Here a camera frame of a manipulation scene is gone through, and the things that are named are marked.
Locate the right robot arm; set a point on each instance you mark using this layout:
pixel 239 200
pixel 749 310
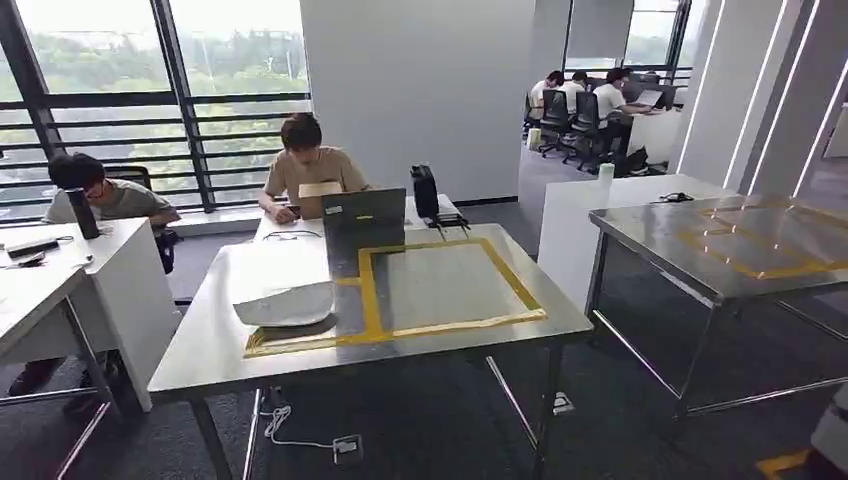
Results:
pixel 833 430

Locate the black flat stand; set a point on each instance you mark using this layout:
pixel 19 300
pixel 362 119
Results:
pixel 450 220

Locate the steel bench with yellow tape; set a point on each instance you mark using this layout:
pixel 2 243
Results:
pixel 662 245
pixel 450 285

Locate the grey laptop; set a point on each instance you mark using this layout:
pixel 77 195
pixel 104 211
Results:
pixel 364 210

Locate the brown cardboard box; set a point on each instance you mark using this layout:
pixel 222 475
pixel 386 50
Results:
pixel 316 192

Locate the person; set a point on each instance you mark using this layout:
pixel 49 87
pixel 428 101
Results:
pixel 542 93
pixel 119 202
pixel 311 169
pixel 574 89
pixel 609 99

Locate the black phone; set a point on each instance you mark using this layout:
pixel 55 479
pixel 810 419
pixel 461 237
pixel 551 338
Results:
pixel 293 211

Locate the white block desk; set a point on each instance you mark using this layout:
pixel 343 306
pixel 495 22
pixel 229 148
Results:
pixel 563 252

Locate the white bin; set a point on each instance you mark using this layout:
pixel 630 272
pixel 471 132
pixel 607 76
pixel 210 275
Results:
pixel 534 138

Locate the white tray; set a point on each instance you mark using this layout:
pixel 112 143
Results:
pixel 285 305

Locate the black office chair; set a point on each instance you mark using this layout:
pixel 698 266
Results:
pixel 587 126
pixel 554 116
pixel 132 175

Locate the white cup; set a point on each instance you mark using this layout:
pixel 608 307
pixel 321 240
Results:
pixel 607 172

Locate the grey roller blind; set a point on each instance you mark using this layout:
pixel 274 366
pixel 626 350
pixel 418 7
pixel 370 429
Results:
pixel 599 30

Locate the black monitor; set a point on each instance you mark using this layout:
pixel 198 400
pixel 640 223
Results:
pixel 666 96

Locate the white panel desk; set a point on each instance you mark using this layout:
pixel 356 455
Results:
pixel 139 298

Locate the black bottle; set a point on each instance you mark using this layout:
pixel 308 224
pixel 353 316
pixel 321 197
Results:
pixel 83 215

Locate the black flat case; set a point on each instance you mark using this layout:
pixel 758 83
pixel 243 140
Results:
pixel 32 248

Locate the small black device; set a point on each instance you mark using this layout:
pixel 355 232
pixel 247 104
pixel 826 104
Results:
pixel 31 260

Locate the white table with steel legs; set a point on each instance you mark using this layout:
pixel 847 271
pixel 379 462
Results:
pixel 26 305

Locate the yellow floor tape strip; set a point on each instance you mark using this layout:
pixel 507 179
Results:
pixel 782 465

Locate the yellow tape frame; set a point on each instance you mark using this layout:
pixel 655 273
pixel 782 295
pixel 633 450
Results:
pixel 758 273
pixel 371 298

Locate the black window frame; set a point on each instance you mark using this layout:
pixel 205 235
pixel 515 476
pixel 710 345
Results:
pixel 677 40
pixel 179 99

